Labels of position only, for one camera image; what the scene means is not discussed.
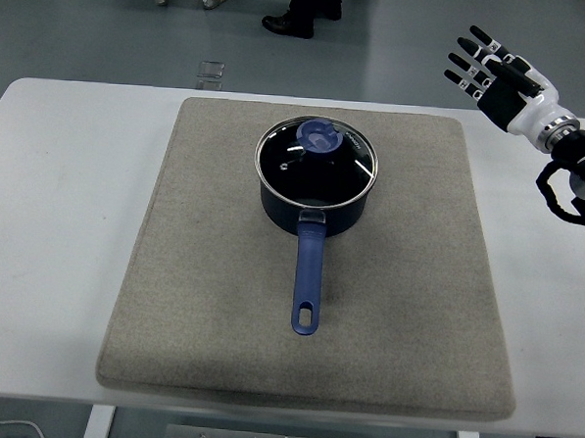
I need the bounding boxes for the glass lid with blue knob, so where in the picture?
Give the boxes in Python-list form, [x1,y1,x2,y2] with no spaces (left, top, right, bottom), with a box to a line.
[252,113,383,211]

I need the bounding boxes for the beige fabric mat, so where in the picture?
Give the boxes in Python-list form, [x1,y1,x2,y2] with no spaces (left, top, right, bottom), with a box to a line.
[93,92,532,422]

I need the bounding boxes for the dark blue saucepan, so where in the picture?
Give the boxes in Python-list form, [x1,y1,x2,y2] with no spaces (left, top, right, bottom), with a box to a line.
[247,153,379,341]

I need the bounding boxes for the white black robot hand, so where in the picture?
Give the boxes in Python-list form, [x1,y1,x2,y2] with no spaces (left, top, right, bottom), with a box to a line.
[440,23,578,146]

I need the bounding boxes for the white cable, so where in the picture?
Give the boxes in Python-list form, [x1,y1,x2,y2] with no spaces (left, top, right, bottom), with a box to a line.
[0,417,47,438]

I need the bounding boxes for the square metal floor plate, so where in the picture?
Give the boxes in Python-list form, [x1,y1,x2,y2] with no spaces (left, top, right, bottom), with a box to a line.
[197,60,226,81]

